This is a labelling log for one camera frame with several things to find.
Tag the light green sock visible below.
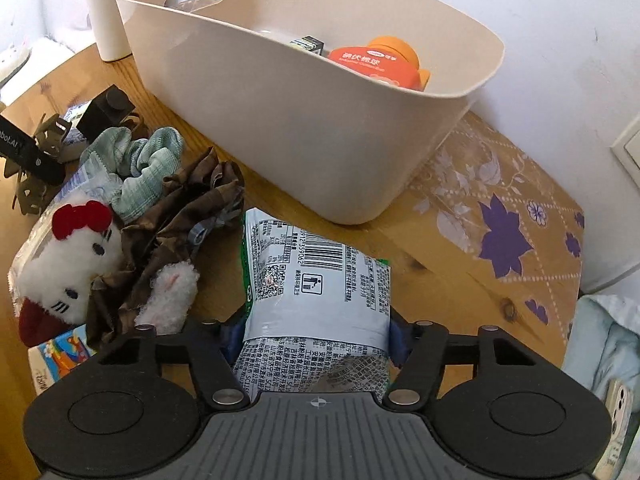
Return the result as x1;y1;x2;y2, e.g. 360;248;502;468
80;127;185;223

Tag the silver green snack packet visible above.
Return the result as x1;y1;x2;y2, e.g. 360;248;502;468
232;207;393;406

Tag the white smartphone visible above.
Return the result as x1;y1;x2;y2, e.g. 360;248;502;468
592;380;633;478

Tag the wooden desktop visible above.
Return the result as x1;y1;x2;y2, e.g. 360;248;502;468
0;42;586;480

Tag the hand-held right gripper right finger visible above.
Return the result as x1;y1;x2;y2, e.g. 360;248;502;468
384;310;546;407

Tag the white power strip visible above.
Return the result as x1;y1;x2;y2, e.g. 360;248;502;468
0;45;33;86

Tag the small dark box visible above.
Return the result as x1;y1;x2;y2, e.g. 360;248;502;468
287;35;326;56

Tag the beige plastic storage bin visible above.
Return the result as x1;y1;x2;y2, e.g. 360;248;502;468
114;0;505;226

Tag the white tumbler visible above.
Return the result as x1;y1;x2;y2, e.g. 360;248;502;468
77;0;136;62

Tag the clear plastic bag purple print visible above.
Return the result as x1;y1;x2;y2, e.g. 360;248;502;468
407;110;586;356

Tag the brown hair claw clip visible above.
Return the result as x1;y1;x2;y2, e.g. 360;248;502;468
5;112;73;217
120;112;150;138

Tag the light blue cloth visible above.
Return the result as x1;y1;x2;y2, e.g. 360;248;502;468
560;292;640;480

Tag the blue patterned small packet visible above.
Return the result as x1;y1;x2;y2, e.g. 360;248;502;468
64;101;93;147

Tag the black square block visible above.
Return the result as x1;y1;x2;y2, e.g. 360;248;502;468
80;85;136;142

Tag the orange pouch pack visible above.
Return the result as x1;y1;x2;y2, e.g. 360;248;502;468
327;35;432;93

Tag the colourful small carton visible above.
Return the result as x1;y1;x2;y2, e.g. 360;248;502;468
27;324;98;396

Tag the white wall socket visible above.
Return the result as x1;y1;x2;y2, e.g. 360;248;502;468
610;115;640;186

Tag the brown fabric scrunchie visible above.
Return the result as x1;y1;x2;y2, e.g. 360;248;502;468
87;147;246;348

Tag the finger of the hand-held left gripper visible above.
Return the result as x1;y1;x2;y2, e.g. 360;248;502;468
20;139;67;186

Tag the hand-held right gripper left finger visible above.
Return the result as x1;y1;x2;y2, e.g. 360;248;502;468
94;316;250;408

